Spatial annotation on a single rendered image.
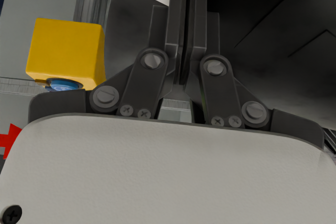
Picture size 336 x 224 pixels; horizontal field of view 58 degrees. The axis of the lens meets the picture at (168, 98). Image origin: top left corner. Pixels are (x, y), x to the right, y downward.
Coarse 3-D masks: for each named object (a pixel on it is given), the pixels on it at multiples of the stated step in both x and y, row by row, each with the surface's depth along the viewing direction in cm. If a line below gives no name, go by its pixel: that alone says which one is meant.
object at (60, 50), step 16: (48, 32) 45; (64, 32) 45; (80, 32) 45; (96, 32) 45; (32, 48) 44; (48, 48) 44; (64, 48) 45; (80, 48) 45; (96, 48) 45; (32, 64) 44; (48, 64) 44; (64, 64) 44; (80, 64) 44; (96, 64) 45; (48, 80) 46; (64, 80) 45; (80, 80) 45; (96, 80) 46
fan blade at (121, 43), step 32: (128, 0) 16; (224, 0) 14; (256, 0) 14; (288, 0) 13; (320, 0) 13; (128, 32) 18; (224, 32) 16; (256, 32) 15; (288, 32) 14; (320, 32) 14; (128, 64) 20; (256, 64) 17; (288, 64) 16; (320, 64) 15; (256, 96) 21; (288, 96) 20; (320, 96) 18
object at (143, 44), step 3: (141, 39) 18; (144, 39) 18; (141, 42) 18; (144, 42) 18; (147, 42) 18; (138, 45) 18; (141, 45) 18; (144, 45) 18; (138, 48) 19; (141, 48) 19; (138, 51) 19
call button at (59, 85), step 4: (52, 80) 46; (56, 80) 45; (60, 80) 45; (52, 84) 45; (56, 84) 45; (60, 84) 45; (64, 84) 45; (68, 84) 45; (72, 84) 46; (76, 84) 47; (56, 88) 47; (60, 88) 46; (64, 88) 46; (68, 88) 46; (72, 88) 46; (76, 88) 47
